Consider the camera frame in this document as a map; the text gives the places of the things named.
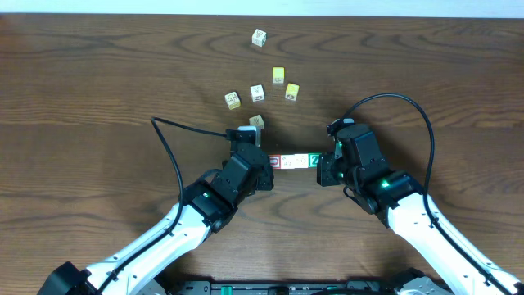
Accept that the red U letter block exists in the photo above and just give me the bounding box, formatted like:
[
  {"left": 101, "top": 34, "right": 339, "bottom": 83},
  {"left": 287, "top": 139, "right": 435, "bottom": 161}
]
[{"left": 269, "top": 155, "right": 282, "bottom": 169}]

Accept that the green Z letter block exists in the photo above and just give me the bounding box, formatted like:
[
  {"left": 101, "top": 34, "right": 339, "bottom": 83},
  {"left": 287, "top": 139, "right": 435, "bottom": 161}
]
[{"left": 308, "top": 153, "right": 321, "bottom": 168}]

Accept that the white block red side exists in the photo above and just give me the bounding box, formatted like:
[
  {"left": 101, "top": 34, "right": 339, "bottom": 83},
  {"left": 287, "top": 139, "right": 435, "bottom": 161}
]
[{"left": 294, "top": 153, "right": 309, "bottom": 169}]

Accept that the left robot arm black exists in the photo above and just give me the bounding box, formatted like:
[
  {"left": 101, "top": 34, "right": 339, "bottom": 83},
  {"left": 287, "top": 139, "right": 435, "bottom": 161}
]
[{"left": 39, "top": 143, "right": 273, "bottom": 295}]

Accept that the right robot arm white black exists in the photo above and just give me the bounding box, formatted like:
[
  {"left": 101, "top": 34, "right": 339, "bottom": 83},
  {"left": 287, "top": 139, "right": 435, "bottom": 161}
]
[{"left": 317, "top": 119, "right": 523, "bottom": 294}]

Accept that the white block green side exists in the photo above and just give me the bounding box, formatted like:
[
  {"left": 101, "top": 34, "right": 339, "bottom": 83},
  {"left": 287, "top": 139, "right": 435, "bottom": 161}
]
[{"left": 249, "top": 115, "right": 265, "bottom": 129}]

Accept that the white block yellow side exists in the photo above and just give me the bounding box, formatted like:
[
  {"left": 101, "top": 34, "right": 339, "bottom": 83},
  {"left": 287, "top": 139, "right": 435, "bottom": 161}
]
[{"left": 224, "top": 92, "right": 242, "bottom": 110}]

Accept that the yellow block with black mark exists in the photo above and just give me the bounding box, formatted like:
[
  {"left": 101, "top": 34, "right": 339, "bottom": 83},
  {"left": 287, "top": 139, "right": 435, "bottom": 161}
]
[{"left": 285, "top": 83, "right": 300, "bottom": 101}]

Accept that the yellow block upper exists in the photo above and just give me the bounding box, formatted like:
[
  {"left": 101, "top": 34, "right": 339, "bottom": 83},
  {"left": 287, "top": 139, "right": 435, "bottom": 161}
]
[{"left": 272, "top": 67, "right": 285, "bottom": 84}]

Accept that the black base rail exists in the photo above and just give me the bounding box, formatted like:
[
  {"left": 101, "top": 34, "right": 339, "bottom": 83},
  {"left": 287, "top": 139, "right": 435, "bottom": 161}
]
[{"left": 166, "top": 279, "right": 408, "bottom": 295}]

